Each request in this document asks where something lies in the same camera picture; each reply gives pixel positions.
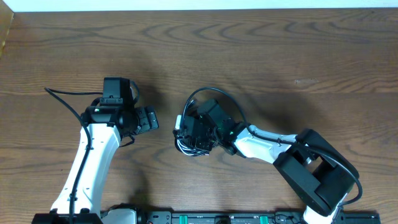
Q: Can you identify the black USB cable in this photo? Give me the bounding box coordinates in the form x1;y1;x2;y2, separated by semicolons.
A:
172;99;215;157

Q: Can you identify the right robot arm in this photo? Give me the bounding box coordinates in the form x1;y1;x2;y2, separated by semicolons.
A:
174;99;359;223

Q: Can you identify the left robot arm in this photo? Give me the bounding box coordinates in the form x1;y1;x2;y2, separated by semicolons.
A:
32;77;159;223

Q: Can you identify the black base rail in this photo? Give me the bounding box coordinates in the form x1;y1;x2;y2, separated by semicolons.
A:
102;203;381;224

